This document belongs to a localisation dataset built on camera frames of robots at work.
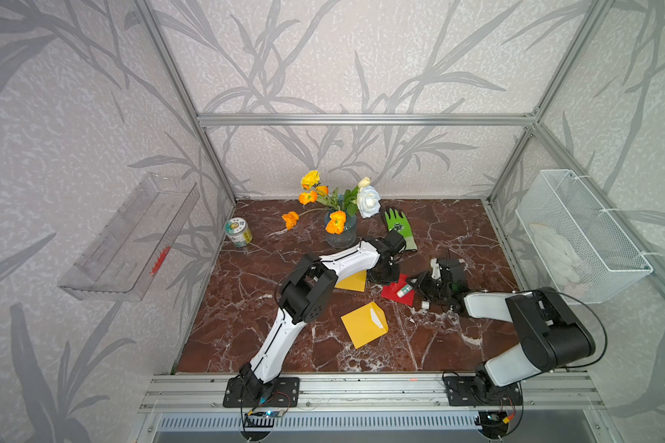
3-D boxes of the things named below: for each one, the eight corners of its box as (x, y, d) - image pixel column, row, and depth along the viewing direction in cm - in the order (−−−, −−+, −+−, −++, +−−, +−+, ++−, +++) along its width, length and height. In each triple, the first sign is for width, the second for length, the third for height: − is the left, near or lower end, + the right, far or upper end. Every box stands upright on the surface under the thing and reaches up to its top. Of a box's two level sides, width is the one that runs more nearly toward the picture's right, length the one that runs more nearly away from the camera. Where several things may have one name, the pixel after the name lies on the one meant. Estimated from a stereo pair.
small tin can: (230, 247, 107) (221, 233, 100) (235, 231, 112) (228, 217, 105) (248, 247, 107) (241, 233, 100) (253, 231, 112) (247, 217, 105)
